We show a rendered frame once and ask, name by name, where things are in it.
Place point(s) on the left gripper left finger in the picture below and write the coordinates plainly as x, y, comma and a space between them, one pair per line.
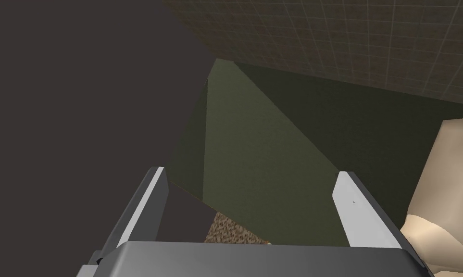
142, 209

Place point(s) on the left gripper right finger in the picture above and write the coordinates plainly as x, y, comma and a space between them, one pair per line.
364, 223

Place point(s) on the beige rounded fixture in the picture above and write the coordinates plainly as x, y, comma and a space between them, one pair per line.
446, 173

